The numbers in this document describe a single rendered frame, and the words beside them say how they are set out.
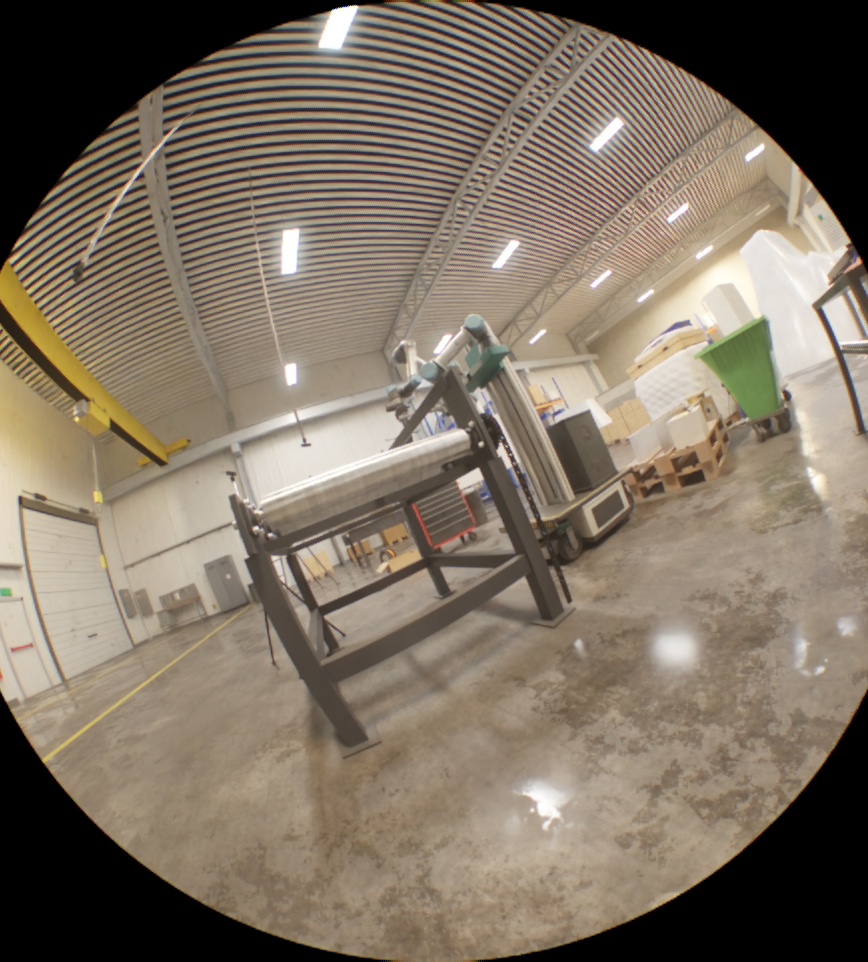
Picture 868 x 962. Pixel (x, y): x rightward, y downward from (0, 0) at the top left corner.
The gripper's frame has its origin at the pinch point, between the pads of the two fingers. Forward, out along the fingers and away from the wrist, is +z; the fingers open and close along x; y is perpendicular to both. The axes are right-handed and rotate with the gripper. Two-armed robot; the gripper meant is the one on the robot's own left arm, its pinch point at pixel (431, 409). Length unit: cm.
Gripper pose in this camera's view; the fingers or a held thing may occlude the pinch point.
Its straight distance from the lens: 173.3
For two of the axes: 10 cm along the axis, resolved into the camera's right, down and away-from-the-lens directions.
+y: -3.7, 2.4, 9.0
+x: -4.0, -9.1, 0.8
